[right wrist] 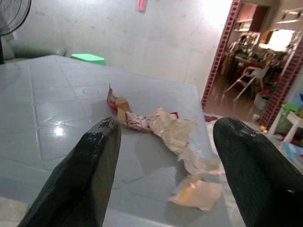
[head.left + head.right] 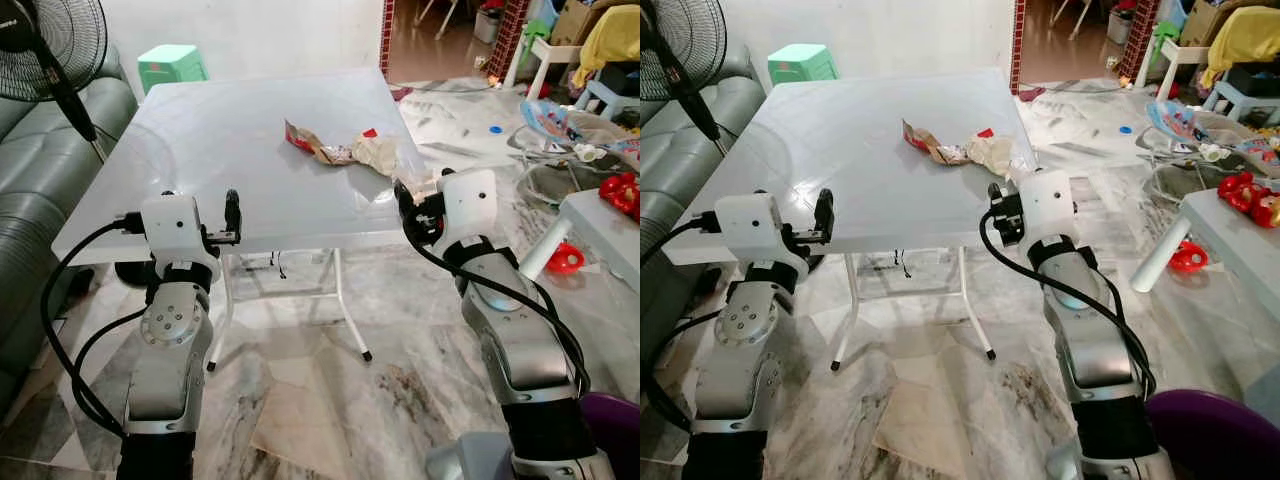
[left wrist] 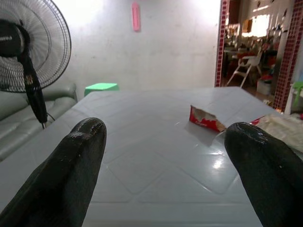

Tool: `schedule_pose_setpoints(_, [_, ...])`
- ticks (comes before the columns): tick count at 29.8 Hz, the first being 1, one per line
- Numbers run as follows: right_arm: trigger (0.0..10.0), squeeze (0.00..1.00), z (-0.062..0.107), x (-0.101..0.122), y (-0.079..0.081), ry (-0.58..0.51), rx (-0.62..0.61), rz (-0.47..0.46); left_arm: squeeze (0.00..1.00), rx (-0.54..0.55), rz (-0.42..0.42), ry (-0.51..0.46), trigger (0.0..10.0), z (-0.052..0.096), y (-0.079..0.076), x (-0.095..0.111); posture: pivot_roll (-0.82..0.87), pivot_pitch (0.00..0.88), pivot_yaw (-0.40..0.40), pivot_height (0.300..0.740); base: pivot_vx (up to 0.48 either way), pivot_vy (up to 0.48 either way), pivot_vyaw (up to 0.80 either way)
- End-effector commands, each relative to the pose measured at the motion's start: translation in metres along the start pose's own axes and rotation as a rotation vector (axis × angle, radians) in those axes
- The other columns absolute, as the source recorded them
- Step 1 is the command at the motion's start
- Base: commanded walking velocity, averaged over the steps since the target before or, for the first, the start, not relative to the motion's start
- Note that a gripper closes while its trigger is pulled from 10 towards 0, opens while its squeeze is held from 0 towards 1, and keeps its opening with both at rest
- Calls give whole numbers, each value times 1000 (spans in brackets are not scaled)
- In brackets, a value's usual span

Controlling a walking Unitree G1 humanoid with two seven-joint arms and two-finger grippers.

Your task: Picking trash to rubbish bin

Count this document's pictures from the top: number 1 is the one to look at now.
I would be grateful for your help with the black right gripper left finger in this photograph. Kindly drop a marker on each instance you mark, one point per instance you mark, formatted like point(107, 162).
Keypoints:
point(80, 179)

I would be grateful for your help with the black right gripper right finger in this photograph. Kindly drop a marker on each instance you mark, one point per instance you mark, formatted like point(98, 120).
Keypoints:
point(260, 179)

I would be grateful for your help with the pale torn paper strip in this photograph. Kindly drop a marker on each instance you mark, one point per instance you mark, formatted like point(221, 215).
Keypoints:
point(201, 162)

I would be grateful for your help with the torn brown red carton piece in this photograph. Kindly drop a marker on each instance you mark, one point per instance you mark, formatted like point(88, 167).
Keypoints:
point(119, 106)

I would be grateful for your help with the pale paper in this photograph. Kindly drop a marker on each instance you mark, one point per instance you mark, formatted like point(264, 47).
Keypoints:
point(172, 132)

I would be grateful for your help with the baby bouncer printed seat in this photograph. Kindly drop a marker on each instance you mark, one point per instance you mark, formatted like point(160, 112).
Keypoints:
point(293, 151)

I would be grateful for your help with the white plastic kids table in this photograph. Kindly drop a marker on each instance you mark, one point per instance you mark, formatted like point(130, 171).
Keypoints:
point(293, 120)

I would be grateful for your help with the green plastic toy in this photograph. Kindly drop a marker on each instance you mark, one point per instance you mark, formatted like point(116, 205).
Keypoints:
point(290, 108)

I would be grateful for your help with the small white bucket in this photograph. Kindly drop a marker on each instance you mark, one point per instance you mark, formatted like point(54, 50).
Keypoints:
point(260, 101)

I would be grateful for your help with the blue plastic box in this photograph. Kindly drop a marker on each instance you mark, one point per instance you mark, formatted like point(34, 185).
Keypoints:
point(298, 101)

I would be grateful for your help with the red tiled door pillar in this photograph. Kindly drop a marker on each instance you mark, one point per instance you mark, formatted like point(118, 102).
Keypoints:
point(284, 89)
point(220, 54)

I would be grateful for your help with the white high chair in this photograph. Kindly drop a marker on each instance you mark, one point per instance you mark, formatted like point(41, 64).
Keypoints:
point(248, 72)

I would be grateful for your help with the green plastic stool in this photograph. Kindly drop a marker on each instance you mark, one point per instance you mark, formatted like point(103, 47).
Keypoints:
point(87, 58)

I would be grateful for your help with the black standing fan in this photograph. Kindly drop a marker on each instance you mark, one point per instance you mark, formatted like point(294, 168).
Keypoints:
point(11, 19)

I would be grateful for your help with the pink wall hook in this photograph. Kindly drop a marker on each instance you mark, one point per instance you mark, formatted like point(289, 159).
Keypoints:
point(142, 5)

